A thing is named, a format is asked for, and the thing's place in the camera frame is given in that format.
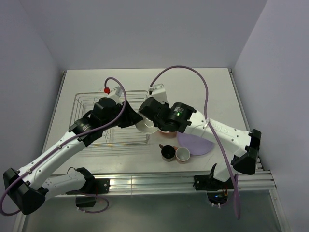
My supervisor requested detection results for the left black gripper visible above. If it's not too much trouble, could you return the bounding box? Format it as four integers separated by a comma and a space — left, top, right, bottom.
101, 100, 143, 131

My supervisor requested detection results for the orange bowl white inside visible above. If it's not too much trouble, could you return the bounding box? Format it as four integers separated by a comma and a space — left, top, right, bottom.
158, 130, 177, 139

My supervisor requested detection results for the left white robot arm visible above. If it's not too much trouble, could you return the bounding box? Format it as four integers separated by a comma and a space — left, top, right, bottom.
0, 97, 143, 215

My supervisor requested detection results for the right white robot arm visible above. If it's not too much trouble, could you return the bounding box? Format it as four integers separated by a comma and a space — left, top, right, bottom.
139, 97, 261, 191

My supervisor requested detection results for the black mug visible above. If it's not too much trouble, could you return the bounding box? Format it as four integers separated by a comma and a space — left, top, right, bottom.
159, 144, 176, 162

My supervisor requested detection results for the pink mug white inside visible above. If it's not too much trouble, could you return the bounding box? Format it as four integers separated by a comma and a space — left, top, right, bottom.
172, 146, 191, 164

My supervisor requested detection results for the purple plate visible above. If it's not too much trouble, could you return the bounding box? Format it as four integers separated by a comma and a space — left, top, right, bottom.
176, 133, 214, 156

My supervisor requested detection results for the wire dish rack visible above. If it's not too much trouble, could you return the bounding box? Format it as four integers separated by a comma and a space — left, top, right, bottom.
70, 90, 149, 155

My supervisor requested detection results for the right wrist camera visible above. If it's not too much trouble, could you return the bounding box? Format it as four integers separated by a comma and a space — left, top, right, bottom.
148, 84, 168, 103

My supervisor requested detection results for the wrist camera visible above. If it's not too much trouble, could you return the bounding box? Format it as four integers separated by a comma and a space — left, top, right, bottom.
148, 84, 168, 103
103, 87, 123, 105

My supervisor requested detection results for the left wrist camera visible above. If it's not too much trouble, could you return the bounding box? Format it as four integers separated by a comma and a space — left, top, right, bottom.
103, 87, 123, 105

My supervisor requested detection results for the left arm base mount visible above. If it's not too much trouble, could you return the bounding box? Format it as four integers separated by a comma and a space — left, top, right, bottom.
66, 178, 110, 213

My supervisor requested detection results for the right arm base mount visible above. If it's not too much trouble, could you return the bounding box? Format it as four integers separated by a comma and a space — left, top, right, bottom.
193, 174, 239, 206

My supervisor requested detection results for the aluminium rail frame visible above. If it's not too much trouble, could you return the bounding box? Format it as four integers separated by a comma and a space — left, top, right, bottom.
94, 171, 277, 196

